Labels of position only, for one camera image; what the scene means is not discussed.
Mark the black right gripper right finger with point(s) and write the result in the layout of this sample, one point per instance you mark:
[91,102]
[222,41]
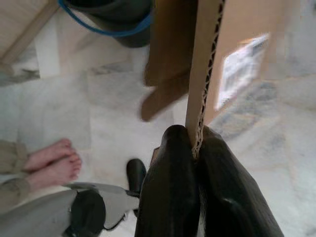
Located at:
[229,197]

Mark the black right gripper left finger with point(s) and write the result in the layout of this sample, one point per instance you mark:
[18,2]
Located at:
[168,187]

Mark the brown corrugated cardboard box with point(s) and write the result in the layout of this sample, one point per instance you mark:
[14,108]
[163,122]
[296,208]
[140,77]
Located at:
[170,49]

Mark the dark rubbish bin blue rim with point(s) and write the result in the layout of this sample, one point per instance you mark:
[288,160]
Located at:
[111,14]

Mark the black robot foot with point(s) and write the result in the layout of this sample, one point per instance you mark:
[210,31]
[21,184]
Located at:
[135,172]

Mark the person bare foot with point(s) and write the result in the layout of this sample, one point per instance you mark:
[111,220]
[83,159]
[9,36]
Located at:
[56,174]
[49,155]

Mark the silver robot leg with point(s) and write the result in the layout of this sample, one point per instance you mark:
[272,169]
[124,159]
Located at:
[37,217]

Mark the person leg beige trousers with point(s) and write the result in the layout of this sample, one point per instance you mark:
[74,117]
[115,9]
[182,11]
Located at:
[12,155]
[12,188]

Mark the light wooden furniture piece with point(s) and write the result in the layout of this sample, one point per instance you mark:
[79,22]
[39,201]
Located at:
[24,27]

